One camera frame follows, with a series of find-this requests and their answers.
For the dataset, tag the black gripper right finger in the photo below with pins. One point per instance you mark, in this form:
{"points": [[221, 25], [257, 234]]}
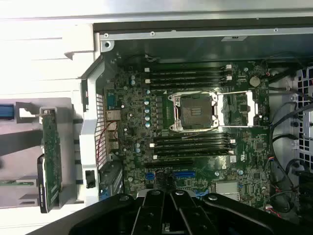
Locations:
{"points": [[185, 215]]}

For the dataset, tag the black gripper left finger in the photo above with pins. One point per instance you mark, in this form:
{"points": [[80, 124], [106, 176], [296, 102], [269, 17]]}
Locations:
{"points": [[151, 215]]}

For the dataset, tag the blue expansion slot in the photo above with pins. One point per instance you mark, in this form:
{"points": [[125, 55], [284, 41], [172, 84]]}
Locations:
{"points": [[183, 175]]}

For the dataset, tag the silver chipset heatsink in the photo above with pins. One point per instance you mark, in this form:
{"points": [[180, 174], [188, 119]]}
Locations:
{"points": [[226, 188]]}

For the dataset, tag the black expansion slot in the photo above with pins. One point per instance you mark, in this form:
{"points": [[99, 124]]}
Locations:
{"points": [[168, 163]]}

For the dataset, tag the black RAM slot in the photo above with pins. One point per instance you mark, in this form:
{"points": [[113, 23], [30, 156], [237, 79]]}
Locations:
{"points": [[185, 74], [185, 85], [185, 70], [190, 149], [190, 139], [190, 145], [190, 155], [185, 80]]}

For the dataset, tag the green motherboard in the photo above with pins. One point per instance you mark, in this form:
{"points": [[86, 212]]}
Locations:
{"points": [[215, 159]]}

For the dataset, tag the CPU socket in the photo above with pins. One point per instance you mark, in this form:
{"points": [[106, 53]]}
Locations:
{"points": [[195, 110]]}

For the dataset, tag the metal socket cover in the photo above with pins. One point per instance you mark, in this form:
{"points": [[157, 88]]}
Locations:
{"points": [[222, 110]]}

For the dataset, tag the grey parts rack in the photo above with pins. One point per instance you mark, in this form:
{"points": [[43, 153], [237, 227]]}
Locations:
{"points": [[24, 169]]}

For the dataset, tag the green RAM stick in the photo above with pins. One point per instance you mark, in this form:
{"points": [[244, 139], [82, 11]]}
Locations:
{"points": [[19, 183]]}

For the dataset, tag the coin battery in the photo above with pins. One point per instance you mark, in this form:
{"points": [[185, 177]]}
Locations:
{"points": [[255, 81]]}

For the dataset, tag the perforated metal disk bay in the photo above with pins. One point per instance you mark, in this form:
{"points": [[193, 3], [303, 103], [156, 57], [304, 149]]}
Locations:
{"points": [[305, 102]]}

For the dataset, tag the open grey PC case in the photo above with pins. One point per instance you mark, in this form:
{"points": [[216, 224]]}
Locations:
{"points": [[195, 49]]}

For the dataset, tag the blue disk caddy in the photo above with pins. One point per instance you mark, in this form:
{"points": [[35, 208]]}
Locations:
{"points": [[6, 111]]}

